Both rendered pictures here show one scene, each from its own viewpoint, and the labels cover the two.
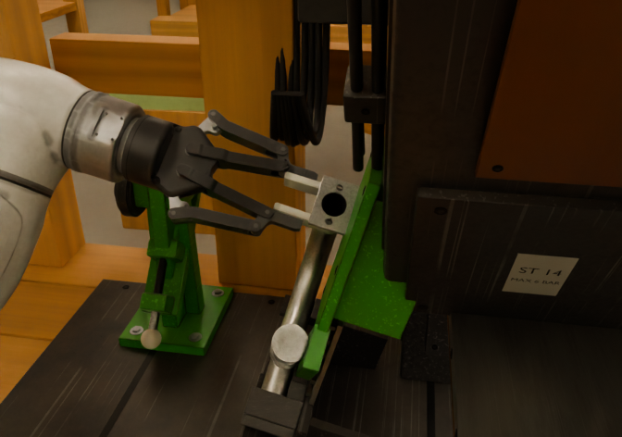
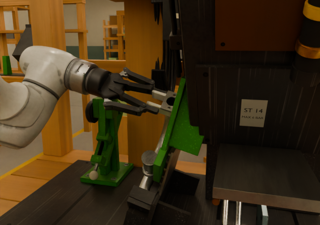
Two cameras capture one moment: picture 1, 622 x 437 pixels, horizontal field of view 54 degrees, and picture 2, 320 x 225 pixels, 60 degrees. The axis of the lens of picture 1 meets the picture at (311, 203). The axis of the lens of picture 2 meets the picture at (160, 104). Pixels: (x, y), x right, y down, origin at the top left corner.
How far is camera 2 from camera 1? 20 cm
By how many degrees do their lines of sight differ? 16
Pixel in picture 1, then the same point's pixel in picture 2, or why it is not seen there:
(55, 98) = (64, 58)
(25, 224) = (45, 106)
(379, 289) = (187, 130)
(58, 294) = (58, 165)
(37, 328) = (46, 176)
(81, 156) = (71, 80)
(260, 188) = (147, 118)
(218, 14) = (133, 44)
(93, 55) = not seen: hidden behind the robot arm
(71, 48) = not seen: hidden behind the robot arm
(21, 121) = (50, 65)
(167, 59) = (113, 67)
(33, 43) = not seen: hidden behind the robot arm
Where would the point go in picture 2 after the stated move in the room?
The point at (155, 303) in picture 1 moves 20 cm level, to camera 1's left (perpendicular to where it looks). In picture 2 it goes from (97, 158) to (35, 156)
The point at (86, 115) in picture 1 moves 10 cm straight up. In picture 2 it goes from (75, 64) to (72, 24)
